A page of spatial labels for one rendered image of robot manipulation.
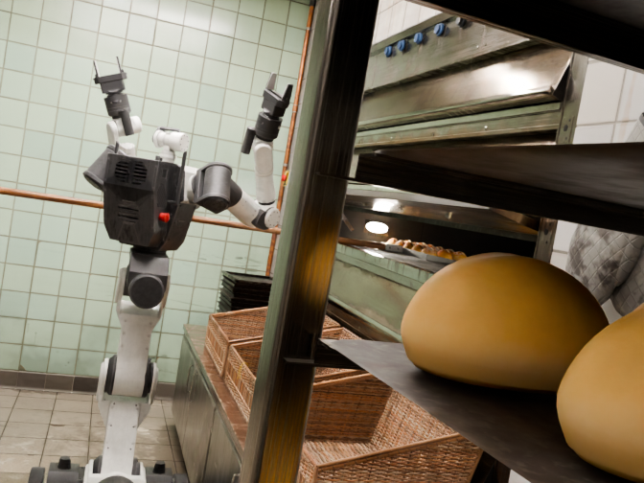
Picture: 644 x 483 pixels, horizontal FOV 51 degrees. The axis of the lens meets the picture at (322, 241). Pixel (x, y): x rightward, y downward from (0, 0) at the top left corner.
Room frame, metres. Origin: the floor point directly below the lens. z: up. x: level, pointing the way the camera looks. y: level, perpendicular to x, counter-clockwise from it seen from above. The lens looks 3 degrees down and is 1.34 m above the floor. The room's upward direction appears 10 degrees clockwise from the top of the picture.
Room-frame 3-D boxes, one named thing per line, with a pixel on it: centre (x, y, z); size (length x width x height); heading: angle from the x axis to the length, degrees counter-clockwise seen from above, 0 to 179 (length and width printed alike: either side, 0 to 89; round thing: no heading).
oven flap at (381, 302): (2.59, -0.27, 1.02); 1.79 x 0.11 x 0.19; 18
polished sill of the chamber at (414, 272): (2.60, -0.29, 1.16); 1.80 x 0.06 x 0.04; 18
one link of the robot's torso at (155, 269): (2.33, 0.58, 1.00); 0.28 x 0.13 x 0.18; 17
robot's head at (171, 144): (2.41, 0.58, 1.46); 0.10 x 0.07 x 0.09; 72
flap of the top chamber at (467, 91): (2.59, -0.27, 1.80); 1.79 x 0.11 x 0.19; 18
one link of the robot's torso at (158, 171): (2.36, 0.61, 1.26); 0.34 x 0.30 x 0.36; 72
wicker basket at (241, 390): (2.49, -0.02, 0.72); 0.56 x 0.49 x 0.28; 18
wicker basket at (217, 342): (3.06, 0.17, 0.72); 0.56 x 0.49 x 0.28; 18
